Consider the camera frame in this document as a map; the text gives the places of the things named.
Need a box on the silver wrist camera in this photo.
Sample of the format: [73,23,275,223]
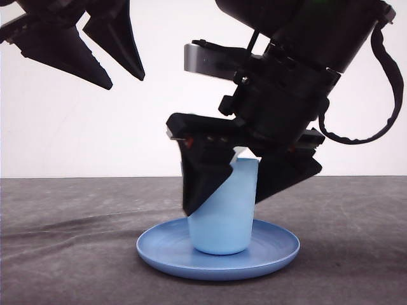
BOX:
[184,39,266,82]

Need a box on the light blue plastic cup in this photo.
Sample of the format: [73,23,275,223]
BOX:
[188,158,259,255]

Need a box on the blue plastic plate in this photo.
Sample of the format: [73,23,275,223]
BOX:
[136,218,300,281]

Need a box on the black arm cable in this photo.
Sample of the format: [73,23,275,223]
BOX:
[317,27,404,144]

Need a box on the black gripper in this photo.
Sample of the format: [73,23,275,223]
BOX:
[1,1,145,90]
[167,44,340,216]

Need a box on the dark grey tablecloth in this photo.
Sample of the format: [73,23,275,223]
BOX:
[1,177,406,304]

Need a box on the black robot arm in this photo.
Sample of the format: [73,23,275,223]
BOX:
[167,1,404,215]

